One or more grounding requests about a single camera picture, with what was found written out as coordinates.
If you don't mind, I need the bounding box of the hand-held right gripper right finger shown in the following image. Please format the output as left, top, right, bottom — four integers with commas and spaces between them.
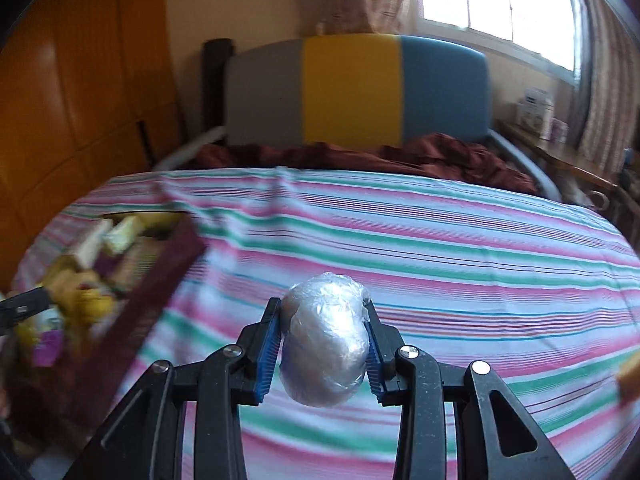
362, 300, 576, 480

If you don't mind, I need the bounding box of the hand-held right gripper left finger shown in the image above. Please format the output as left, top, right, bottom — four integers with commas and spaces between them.
62, 296, 283, 480

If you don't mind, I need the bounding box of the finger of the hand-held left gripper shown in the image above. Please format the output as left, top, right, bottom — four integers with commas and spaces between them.
0, 287, 53, 333

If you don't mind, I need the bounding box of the purple candy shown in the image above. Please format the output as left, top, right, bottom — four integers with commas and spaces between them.
32, 332, 63, 367

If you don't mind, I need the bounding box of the plastic white ball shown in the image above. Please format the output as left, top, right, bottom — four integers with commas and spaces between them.
277, 272, 373, 407

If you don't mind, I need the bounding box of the cream printed box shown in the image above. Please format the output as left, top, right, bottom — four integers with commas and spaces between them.
75, 217, 113, 266

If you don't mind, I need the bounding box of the brown biscuit packet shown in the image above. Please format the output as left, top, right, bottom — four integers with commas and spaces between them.
112, 246, 166, 293

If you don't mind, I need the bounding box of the rectangular metal tin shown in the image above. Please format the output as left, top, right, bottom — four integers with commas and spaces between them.
0, 182, 211, 441

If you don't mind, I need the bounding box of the wooden wardrobe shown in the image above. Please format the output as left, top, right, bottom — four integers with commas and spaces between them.
0, 0, 188, 296

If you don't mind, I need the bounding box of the maroon cloth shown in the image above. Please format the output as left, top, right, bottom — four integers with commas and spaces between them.
192, 132, 541, 196

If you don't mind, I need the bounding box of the clear wrapped beige cake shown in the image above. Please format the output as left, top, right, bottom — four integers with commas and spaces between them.
617, 355, 640, 401

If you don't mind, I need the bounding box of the grey yellow blue armchair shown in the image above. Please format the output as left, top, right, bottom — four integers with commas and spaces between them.
155, 34, 563, 201

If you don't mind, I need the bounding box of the wooden desk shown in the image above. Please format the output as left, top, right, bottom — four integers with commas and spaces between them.
497, 120, 640, 221

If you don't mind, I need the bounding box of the black rolled mat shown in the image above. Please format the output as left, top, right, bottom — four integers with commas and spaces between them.
202, 38, 236, 133

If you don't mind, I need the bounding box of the window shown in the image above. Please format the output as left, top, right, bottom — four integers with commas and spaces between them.
415, 0, 583, 73

